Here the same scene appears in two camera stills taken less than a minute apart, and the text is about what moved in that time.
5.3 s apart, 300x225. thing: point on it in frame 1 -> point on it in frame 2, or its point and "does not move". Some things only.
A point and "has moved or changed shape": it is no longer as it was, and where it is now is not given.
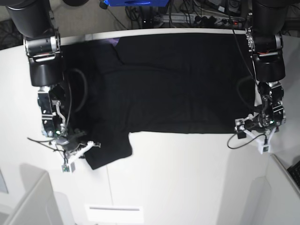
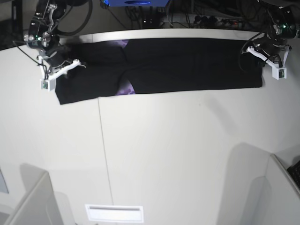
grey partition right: x=274 y=198 does not move
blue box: x=134 y=3 does not move
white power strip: x=175 y=17 -> x=215 y=23
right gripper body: x=263 y=122 -> x=272 y=45
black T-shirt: x=169 y=83 has moved or changed shape
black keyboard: x=294 y=172 does not move
